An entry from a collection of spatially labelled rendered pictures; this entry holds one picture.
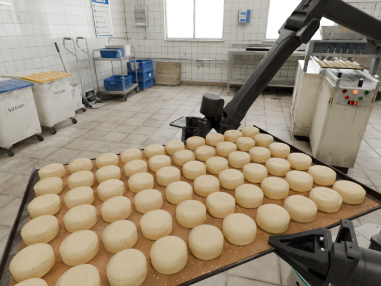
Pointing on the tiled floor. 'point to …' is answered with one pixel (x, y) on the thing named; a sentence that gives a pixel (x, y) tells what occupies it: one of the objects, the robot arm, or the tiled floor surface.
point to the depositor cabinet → (307, 99)
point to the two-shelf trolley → (113, 71)
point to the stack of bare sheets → (179, 122)
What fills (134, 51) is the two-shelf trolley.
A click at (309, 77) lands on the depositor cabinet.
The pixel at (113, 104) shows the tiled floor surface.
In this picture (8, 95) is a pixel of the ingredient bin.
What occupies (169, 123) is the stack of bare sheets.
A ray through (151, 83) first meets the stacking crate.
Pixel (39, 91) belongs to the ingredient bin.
